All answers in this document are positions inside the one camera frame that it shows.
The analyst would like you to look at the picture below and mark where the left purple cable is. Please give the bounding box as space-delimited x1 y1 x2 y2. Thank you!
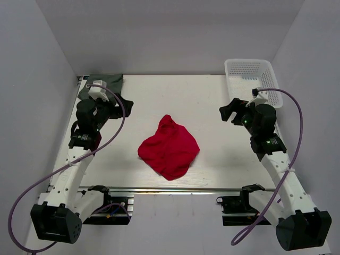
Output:
7 83 126 253

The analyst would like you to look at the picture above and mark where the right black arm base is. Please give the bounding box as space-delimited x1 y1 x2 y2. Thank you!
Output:
216 184 274 227

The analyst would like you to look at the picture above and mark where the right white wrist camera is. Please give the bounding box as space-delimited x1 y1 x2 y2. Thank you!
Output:
246 88 268 107

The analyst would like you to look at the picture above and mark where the white plastic basket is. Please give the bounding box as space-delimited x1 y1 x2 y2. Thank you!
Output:
224 59 279 101

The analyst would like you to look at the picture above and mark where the folded grey t-shirt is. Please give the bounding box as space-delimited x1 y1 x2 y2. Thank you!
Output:
77 73 124 100

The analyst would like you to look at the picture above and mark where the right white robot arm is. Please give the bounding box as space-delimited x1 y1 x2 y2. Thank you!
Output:
219 98 332 251

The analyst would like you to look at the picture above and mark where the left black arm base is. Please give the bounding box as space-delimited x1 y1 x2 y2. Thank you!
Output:
80 185 133 225

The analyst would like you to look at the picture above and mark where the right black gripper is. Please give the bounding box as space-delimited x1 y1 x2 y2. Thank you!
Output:
219 98 259 136

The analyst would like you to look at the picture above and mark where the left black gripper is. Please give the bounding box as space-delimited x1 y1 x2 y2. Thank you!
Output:
91 93 133 131

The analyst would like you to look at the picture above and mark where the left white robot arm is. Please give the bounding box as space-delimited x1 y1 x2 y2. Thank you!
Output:
30 94 134 244

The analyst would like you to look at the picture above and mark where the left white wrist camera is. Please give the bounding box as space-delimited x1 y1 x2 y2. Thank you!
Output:
86 80 109 102

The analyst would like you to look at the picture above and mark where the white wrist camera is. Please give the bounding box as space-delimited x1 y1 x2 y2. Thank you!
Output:
86 80 109 102
246 88 268 107

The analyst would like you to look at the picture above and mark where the red t-shirt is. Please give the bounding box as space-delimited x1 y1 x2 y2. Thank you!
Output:
138 114 200 181

